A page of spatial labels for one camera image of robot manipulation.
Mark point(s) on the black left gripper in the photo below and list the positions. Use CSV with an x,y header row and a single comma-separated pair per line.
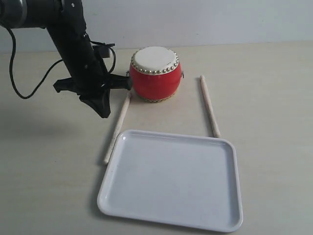
x,y
87,71

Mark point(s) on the wooden drumstick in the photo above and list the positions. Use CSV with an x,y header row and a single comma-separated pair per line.
x,y
118,127
209,107

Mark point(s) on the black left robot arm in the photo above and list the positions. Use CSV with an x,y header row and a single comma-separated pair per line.
x,y
41,14

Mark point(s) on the small red drum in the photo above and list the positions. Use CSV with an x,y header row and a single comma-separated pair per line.
x,y
156,73

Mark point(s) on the white plastic tray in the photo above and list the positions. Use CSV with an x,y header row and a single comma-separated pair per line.
x,y
174,179

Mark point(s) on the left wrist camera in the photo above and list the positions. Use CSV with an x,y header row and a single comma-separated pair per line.
x,y
103,49

